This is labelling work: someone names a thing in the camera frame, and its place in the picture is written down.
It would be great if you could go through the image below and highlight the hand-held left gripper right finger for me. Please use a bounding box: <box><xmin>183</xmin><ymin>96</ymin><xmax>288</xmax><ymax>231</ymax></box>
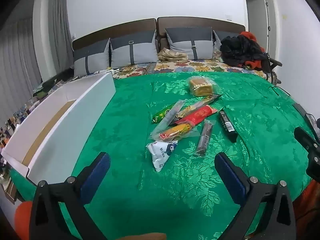
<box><xmin>214</xmin><ymin>152</ymin><xmax>297</xmax><ymax>240</ymax></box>

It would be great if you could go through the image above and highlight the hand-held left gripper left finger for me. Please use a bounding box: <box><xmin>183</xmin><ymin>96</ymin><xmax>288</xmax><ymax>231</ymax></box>
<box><xmin>29</xmin><ymin>151</ymin><xmax>111</xmax><ymax>240</ymax></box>

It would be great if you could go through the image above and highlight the white cardboard box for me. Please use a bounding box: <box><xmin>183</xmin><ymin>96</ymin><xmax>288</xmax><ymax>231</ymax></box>
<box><xmin>1</xmin><ymin>72</ymin><xmax>117</xmax><ymax>186</ymax></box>

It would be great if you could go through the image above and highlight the red garment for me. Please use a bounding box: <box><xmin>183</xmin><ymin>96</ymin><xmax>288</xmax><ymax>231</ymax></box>
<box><xmin>239</xmin><ymin>31</ymin><xmax>265</xmax><ymax>70</ymax></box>

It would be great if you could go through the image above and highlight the clear long snack packet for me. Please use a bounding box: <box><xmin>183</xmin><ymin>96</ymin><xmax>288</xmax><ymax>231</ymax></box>
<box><xmin>150</xmin><ymin>100</ymin><xmax>187</xmax><ymax>140</ymax></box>

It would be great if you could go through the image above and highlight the long gummy candy packet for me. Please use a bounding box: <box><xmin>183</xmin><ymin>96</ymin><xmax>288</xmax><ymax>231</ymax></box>
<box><xmin>172</xmin><ymin>93</ymin><xmax>224</xmax><ymax>126</ymax></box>

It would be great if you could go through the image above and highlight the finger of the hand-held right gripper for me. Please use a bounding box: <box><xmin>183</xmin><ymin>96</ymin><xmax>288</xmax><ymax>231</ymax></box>
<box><xmin>294</xmin><ymin>127</ymin><xmax>320</xmax><ymax>155</ymax></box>
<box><xmin>305</xmin><ymin>114</ymin><xmax>320</xmax><ymax>140</ymax></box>

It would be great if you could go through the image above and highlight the green patterned blanket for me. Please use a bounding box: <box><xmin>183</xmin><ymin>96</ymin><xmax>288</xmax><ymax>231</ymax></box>
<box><xmin>10</xmin><ymin>70</ymin><xmax>320</xmax><ymax>240</ymax></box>

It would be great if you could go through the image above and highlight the floral bed sheet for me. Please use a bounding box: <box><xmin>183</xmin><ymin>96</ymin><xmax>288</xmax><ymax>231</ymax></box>
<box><xmin>110</xmin><ymin>59</ymin><xmax>275</xmax><ymax>80</ymax></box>

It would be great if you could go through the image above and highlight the black snack bar packet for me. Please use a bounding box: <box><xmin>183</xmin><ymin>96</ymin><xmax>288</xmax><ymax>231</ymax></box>
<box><xmin>219</xmin><ymin>110</ymin><xmax>238</xmax><ymax>143</ymax></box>

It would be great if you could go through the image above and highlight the orange cloth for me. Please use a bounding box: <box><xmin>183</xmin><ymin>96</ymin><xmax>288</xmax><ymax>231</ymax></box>
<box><xmin>292</xmin><ymin>177</ymin><xmax>320</xmax><ymax>233</ymax></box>
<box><xmin>14</xmin><ymin>201</ymin><xmax>33</xmax><ymax>240</ymax></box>

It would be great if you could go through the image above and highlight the black chair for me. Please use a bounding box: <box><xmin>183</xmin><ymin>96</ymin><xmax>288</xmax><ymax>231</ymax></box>
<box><xmin>265</xmin><ymin>52</ymin><xmax>283</xmax><ymax>84</ymax></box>

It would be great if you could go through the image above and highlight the red snack packet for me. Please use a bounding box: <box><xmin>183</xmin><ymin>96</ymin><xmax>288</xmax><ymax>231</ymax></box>
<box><xmin>175</xmin><ymin>105</ymin><xmax>218</xmax><ymax>126</ymax></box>

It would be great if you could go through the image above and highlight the brown bed headboard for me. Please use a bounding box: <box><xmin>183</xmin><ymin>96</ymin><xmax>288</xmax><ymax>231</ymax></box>
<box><xmin>72</xmin><ymin>17</ymin><xmax>247</xmax><ymax>53</ymax></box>

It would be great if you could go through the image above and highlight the green sausage stick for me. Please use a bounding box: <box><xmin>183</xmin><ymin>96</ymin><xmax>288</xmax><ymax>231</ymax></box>
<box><xmin>152</xmin><ymin>104</ymin><xmax>179</xmax><ymax>124</ymax></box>

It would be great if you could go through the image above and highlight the thin black cable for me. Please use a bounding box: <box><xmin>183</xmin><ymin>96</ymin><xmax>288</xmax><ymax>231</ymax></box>
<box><xmin>269</xmin><ymin>86</ymin><xmax>290</xmax><ymax>97</ymax></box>

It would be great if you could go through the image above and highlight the beige folded cloth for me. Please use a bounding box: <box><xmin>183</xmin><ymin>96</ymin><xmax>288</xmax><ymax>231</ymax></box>
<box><xmin>158</xmin><ymin>47</ymin><xmax>188</xmax><ymax>62</ymax></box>

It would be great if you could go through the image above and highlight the white and blue snack packet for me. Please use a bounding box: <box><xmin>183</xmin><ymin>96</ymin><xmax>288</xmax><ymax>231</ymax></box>
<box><xmin>146</xmin><ymin>140</ymin><xmax>178</xmax><ymax>172</ymax></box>

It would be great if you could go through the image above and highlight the grey two-tone pillow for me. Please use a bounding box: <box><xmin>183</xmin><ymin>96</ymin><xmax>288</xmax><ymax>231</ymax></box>
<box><xmin>110</xmin><ymin>29</ymin><xmax>160</xmax><ymax>68</ymax></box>
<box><xmin>212</xmin><ymin>30</ymin><xmax>242</xmax><ymax>55</ymax></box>
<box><xmin>73</xmin><ymin>38</ymin><xmax>111</xmax><ymax>77</ymax></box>
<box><xmin>164</xmin><ymin>26</ymin><xmax>215</xmax><ymax>61</ymax></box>

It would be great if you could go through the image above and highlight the bread loaf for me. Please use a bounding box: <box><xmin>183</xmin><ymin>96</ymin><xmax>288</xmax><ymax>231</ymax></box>
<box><xmin>187</xmin><ymin>76</ymin><xmax>220</xmax><ymax>97</ymax></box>

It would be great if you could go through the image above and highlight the yellow sausage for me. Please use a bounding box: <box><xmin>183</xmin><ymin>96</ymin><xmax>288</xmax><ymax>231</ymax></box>
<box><xmin>149</xmin><ymin>122</ymin><xmax>198</xmax><ymax>143</ymax></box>

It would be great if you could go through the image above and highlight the black power cable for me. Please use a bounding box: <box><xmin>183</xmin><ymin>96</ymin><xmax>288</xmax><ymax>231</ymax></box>
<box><xmin>117</xmin><ymin>65</ymin><xmax>148</xmax><ymax>76</ymax></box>

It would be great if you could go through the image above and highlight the white door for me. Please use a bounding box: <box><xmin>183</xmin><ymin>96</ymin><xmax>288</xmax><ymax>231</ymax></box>
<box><xmin>244</xmin><ymin>0</ymin><xmax>278</xmax><ymax>60</ymax></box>

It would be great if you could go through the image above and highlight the black clothes pile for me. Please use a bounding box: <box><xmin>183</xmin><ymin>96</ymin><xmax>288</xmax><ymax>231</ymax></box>
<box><xmin>219</xmin><ymin>34</ymin><xmax>268</xmax><ymax>68</ymax></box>

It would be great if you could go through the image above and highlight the grey curtain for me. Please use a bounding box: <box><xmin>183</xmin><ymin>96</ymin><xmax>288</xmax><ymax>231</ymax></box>
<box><xmin>47</xmin><ymin>0</ymin><xmax>74</xmax><ymax>70</ymax></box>
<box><xmin>0</xmin><ymin>17</ymin><xmax>42</xmax><ymax>115</ymax></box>

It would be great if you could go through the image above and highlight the brown snack bar packet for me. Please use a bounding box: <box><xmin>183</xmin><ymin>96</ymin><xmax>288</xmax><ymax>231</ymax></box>
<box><xmin>194</xmin><ymin>119</ymin><xmax>217</xmax><ymax>157</ymax></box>

